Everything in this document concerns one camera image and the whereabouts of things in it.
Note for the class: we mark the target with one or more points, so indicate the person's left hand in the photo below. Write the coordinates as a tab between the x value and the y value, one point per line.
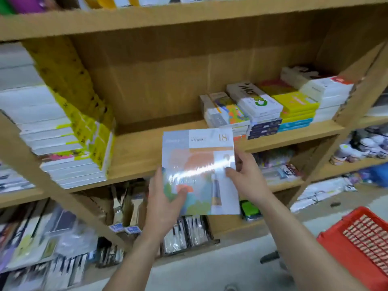
160	209

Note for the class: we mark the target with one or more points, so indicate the person's right hand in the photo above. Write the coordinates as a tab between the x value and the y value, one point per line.
251	181

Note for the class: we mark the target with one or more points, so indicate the landscape print paint box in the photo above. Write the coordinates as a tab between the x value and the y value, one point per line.
227	112
240	137
241	130

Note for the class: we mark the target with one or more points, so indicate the pastel print square paint box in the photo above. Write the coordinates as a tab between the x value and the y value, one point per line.
200	166

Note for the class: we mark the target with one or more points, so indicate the blue paint box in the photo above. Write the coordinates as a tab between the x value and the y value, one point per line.
295	123
294	127

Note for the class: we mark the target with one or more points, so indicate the yellow paint box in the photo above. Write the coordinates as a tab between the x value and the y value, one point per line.
297	118
298	114
294	99

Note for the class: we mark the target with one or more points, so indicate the red plastic shopping basket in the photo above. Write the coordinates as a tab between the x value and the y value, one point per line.
348	254

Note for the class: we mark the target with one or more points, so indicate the wooden shelf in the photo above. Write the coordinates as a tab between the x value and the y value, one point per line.
151	87

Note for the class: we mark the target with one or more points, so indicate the person's left forearm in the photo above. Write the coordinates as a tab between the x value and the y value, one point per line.
133	266

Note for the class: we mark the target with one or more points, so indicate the person's right forearm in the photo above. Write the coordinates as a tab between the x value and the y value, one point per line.
303	254

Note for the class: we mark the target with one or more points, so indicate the person's right grey shoe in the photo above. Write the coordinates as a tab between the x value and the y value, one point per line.
269	257

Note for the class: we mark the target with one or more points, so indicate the row of paint bottles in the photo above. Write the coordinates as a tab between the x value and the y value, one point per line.
360	145

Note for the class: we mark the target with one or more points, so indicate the green black pouch package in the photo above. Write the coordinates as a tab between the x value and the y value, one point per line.
250	210

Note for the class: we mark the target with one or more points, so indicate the clear-wrapped calligraphy set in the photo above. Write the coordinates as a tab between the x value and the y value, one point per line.
279	169

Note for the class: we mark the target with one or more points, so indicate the small blue card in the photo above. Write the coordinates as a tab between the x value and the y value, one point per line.
116	227
132	229

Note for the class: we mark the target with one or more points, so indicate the row of black white packages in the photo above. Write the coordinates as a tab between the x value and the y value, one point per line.
185	236

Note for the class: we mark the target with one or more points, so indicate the pile of flat wrapped packs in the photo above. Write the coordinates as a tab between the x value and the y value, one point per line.
39	233

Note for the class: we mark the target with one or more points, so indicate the blue plastic bag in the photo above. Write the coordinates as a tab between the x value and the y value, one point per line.
377	175

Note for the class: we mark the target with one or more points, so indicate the stack of white yellow-edged pads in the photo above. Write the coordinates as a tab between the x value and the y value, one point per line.
54	127

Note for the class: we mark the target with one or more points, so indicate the stack of white packets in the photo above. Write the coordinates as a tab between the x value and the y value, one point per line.
13	180

